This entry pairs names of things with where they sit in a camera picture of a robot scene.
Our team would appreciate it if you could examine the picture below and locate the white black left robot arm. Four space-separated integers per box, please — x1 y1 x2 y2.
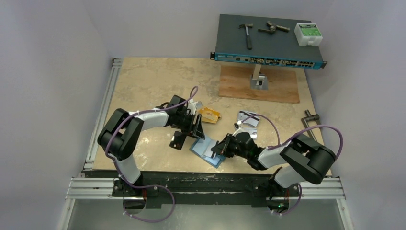
97 95 205 196

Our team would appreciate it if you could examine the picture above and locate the small grey hammer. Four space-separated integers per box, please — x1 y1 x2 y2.
238 23 253 50

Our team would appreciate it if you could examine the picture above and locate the orange credit card stack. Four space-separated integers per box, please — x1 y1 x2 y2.
199 106 221 124

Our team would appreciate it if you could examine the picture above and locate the grey metal crank handle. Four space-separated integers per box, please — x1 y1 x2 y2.
301 109 321 128

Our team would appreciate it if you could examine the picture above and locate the white green electrical box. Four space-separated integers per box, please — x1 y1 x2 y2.
294 23 323 46

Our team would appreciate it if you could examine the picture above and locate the aluminium frame rail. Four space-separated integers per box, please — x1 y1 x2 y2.
65 57 346 201

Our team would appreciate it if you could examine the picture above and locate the plywood board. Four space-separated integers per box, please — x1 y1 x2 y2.
219 65 300 104

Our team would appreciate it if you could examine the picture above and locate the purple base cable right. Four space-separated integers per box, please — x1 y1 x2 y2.
270 184 303 217

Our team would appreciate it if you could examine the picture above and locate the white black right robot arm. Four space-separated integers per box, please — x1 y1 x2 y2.
211 132 337 195

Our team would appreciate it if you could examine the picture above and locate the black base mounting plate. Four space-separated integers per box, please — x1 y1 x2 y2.
83 170 300 210

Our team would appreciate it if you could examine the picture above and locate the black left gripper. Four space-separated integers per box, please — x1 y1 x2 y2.
175 113 205 140

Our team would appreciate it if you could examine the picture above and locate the blue network switch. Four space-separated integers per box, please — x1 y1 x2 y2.
210 14 327 69

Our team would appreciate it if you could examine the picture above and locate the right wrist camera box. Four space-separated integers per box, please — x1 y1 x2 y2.
234 120 245 132

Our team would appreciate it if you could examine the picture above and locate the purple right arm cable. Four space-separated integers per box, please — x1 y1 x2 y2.
236 114 344 160

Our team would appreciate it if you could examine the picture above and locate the metal stand post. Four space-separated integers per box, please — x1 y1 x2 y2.
250 64 269 91

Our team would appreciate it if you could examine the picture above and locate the dark metal clamp tool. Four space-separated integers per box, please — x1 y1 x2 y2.
258 21 290 35

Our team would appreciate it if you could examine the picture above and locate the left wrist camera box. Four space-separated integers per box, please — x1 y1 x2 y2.
188 101 203 113

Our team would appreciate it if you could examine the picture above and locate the blue leather card holder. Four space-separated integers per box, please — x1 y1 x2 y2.
190 137 226 168

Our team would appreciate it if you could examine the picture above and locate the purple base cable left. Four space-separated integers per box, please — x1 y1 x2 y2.
122 185 176 223

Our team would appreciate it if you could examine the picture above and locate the silver VIP credit card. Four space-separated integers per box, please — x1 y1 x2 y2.
203 142 217 159

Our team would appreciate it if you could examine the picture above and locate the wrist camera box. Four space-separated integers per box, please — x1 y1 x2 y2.
188 101 203 113
234 120 245 132

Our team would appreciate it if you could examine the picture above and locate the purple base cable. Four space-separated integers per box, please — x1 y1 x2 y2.
122 185 176 223
270 184 303 217

